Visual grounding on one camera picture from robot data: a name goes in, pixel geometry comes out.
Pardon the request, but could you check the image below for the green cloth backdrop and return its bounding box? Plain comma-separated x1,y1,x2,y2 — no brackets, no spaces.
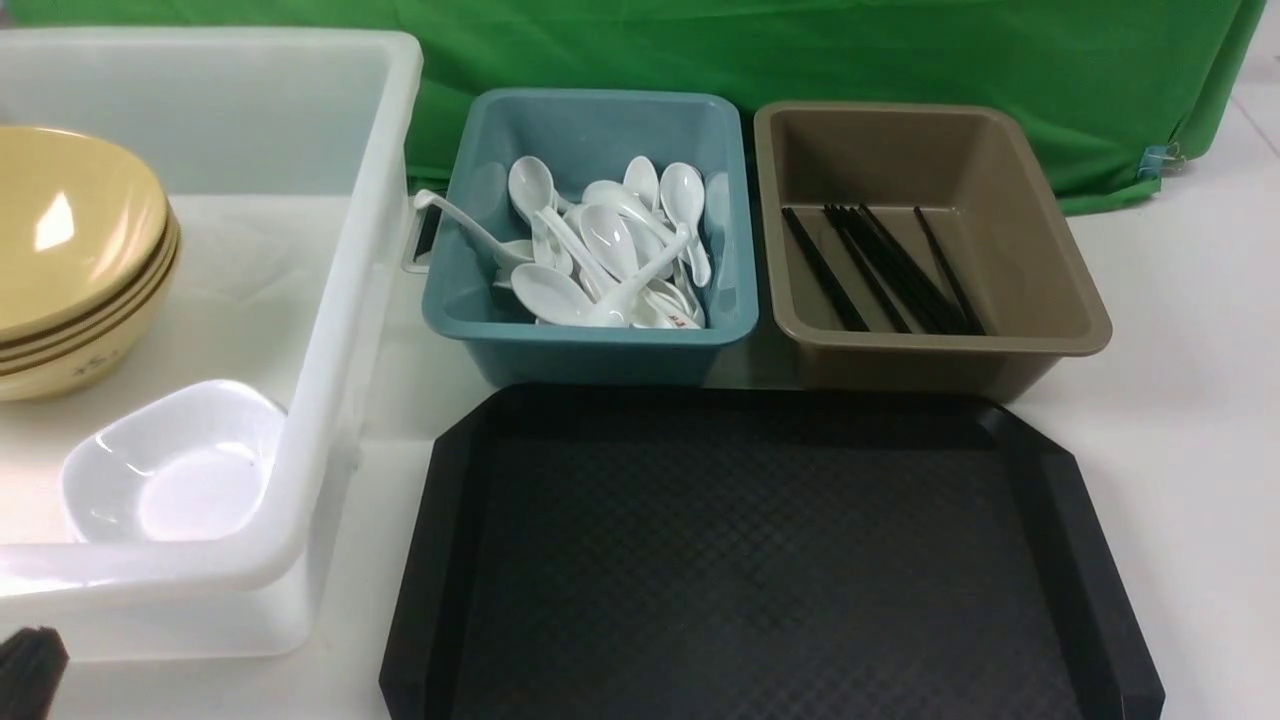
6,1,1265,217

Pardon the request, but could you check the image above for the white spoon front left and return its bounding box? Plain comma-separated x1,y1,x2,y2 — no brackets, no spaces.
509,263,594,327

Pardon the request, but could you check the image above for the black chopstick bundle in bin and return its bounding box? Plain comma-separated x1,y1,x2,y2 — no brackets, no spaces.
823,204,984,334

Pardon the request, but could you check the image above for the top stacked yellow bowl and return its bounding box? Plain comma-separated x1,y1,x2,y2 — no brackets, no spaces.
1,208,180,364

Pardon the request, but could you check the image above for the white spoon centre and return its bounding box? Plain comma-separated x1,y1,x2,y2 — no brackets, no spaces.
579,204,640,282

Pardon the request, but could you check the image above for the white spoon back left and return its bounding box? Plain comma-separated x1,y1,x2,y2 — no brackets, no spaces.
507,156,573,275

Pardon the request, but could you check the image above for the teal plastic bin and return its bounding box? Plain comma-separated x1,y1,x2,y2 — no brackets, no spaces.
422,88,760,387

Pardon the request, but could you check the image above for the black object bottom left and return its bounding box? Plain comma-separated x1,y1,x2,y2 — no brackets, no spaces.
1,626,69,719

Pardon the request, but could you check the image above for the white soup spoon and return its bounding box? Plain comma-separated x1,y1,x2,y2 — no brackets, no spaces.
590,224,691,328

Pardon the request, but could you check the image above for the white ladle spoon hanging out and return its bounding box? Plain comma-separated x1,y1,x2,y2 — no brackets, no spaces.
413,190,534,269

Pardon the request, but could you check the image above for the yellow noodle bowl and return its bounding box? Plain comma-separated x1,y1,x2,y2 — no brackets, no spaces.
1,126,170,341

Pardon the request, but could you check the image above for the stacked yellow bowl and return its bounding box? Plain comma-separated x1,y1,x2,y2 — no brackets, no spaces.
1,208,180,364
1,240,183,404

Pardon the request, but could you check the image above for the black plastic tray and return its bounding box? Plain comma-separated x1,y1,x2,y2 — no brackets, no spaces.
379,386,1166,719

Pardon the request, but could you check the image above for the blue binder clip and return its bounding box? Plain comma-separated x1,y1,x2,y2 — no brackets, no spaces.
1135,142,1187,181

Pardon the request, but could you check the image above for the bottom stacked yellow bowl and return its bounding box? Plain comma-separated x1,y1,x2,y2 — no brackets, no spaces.
1,240,183,404

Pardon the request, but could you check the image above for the white square dish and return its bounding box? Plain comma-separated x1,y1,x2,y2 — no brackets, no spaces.
60,378,289,544

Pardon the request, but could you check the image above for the large white plastic tub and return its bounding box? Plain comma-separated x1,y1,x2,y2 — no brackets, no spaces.
3,27,422,662

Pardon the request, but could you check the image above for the white spoon back right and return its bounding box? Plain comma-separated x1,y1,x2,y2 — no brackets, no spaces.
659,161,712,288

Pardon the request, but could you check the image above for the brown plastic bin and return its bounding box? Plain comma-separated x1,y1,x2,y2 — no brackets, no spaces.
754,101,1112,402

